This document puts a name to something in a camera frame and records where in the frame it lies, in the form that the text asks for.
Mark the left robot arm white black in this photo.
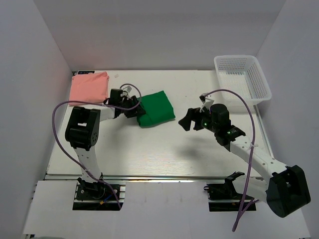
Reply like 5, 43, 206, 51
65, 84, 146, 199

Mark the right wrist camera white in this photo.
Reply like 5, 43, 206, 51
199, 93, 214, 113

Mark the white plastic mesh basket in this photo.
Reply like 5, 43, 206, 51
214, 55, 272, 105

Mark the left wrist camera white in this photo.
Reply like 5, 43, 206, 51
121, 85, 132, 96

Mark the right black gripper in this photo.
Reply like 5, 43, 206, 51
179, 105, 219, 133

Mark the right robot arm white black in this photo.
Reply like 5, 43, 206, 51
178, 104, 311, 218

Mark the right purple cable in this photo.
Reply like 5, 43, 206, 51
203, 89, 260, 232

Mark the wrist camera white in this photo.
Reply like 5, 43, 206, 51
121, 85, 132, 96
199, 93, 214, 113

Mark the green t shirt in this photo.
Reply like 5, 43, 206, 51
137, 91, 175, 127

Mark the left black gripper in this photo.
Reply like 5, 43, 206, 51
119, 96, 146, 119

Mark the dark label plate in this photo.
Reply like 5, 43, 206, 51
77, 71, 95, 75

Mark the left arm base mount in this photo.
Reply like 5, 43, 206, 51
72, 182, 120, 211

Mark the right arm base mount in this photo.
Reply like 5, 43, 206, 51
203, 172, 245, 212

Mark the folded pink t shirt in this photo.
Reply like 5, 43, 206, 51
69, 72, 109, 103

